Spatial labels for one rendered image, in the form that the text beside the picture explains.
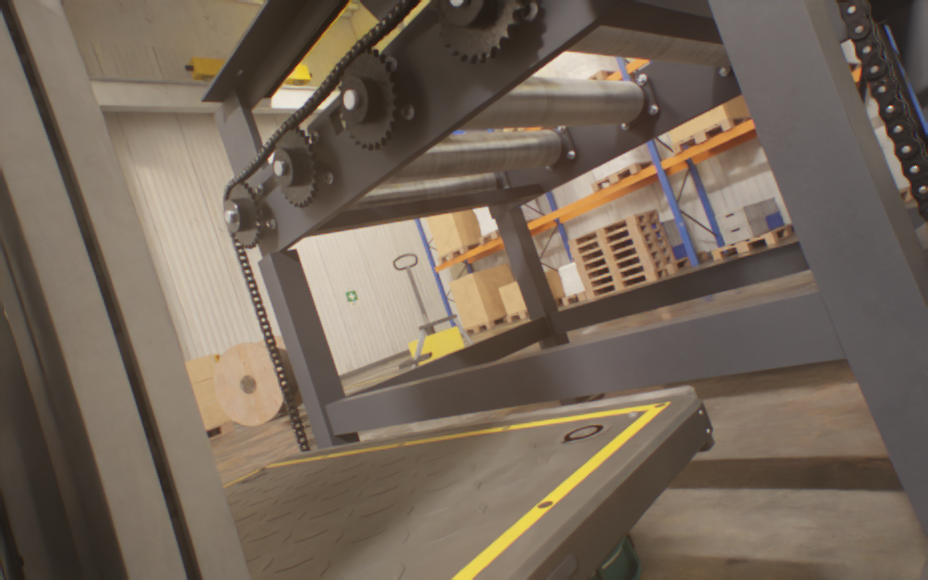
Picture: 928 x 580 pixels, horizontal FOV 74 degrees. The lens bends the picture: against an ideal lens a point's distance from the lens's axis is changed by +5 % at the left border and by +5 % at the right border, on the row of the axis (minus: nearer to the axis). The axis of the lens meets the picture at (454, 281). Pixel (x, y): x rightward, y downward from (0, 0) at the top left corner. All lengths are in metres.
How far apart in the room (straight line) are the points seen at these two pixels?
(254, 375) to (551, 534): 7.25
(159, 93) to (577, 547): 12.13
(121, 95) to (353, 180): 10.93
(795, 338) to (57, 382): 0.69
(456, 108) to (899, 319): 0.66
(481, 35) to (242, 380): 6.94
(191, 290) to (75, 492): 11.26
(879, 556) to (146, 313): 0.86
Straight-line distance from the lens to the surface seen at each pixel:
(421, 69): 1.07
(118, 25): 13.62
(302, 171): 1.30
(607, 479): 0.37
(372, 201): 1.73
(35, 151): 0.43
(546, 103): 1.41
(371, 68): 1.10
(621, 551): 0.48
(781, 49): 0.74
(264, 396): 7.50
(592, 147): 1.96
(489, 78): 0.96
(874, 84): 0.69
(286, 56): 1.47
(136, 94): 12.18
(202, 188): 12.42
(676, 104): 1.83
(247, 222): 1.55
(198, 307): 11.63
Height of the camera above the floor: 0.44
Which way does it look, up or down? 3 degrees up
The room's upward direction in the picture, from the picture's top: 19 degrees counter-clockwise
